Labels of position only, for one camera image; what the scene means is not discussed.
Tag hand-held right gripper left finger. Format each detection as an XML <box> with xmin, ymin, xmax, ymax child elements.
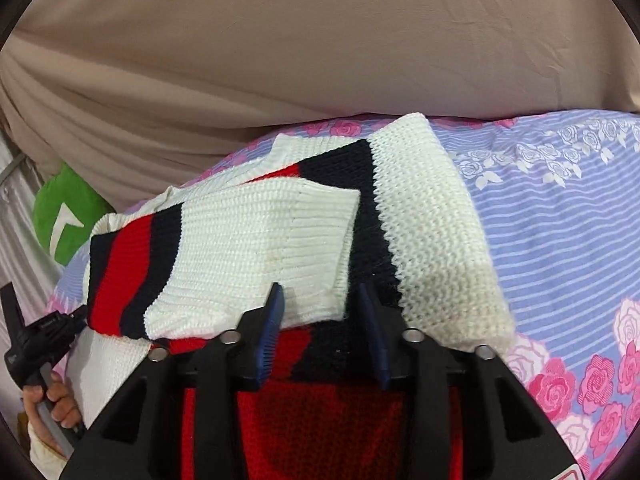
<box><xmin>59</xmin><ymin>282</ymin><xmax>286</xmax><ymax>480</ymax></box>

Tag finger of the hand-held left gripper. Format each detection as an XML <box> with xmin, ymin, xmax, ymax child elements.
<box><xmin>64</xmin><ymin>305</ymin><xmax>90</xmax><ymax>337</ymax></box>

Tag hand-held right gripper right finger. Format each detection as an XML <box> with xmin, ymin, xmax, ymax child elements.
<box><xmin>354</xmin><ymin>282</ymin><xmax>586</xmax><ymax>480</ymax></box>

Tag white red navy knit sweater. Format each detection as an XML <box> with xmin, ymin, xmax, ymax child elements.
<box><xmin>65</xmin><ymin>113</ymin><xmax>518</xmax><ymax>480</ymax></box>

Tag person's left hand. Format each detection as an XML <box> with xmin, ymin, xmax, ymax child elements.
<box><xmin>21</xmin><ymin>371</ymin><xmax>84</xmax><ymax>456</ymax></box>

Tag green plush pillow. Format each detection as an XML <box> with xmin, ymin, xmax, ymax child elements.
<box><xmin>32</xmin><ymin>162</ymin><xmax>117</xmax><ymax>267</ymax></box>

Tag floral purple striped bedsheet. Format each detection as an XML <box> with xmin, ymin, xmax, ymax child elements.
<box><xmin>46</xmin><ymin>110</ymin><xmax>640</xmax><ymax>480</ymax></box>

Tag beige curtain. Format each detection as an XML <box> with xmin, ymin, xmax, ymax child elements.
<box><xmin>0</xmin><ymin>0</ymin><xmax>640</xmax><ymax>214</ymax></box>

